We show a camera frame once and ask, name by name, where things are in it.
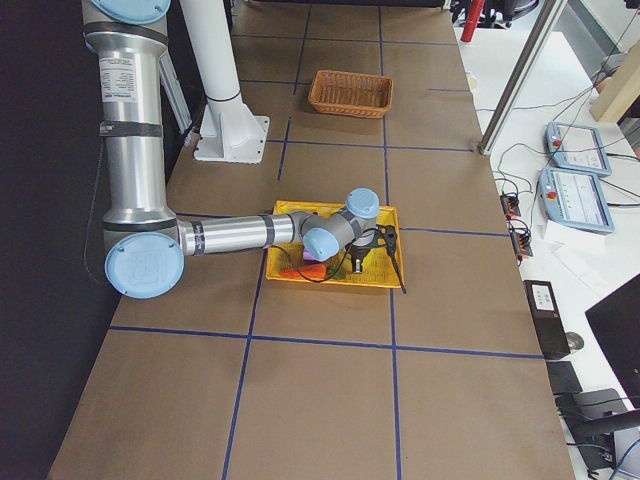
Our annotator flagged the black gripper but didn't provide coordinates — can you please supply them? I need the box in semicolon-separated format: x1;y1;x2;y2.
349;226;380;274

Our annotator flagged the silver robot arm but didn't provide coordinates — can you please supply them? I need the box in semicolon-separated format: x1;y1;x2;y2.
82;1;380;299

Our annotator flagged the yellow plastic basket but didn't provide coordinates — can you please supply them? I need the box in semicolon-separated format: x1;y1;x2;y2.
265;200;403;289

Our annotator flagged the brown wicker basket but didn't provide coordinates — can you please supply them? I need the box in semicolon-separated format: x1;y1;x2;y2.
308;70;393;119

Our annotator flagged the orange carrot toy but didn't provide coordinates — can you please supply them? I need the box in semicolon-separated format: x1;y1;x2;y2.
279;263;346;281

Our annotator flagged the purple foam block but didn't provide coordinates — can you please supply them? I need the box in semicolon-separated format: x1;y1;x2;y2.
303;250;319;263

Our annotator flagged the black power box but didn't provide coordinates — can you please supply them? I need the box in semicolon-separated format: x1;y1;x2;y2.
523;280;570;360

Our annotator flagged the lower teach pendant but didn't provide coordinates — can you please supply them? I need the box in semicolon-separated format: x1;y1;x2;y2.
538;167;615;234

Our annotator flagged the teach pendant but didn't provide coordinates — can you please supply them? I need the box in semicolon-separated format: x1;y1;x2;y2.
545;122;612;177
538;167;615;234

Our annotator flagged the upper teach pendant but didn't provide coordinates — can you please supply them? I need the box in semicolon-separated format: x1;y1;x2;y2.
545;122;612;177

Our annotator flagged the red cylinder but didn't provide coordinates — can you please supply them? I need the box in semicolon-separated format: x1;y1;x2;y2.
460;0;485;43

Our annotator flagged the black monitor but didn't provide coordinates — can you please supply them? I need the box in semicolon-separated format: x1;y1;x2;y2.
586;279;640;407

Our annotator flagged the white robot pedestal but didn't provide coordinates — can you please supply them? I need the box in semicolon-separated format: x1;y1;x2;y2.
181;0;270;164

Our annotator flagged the aluminium frame post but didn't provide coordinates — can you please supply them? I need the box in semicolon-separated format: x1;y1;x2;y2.
478;0;568;156

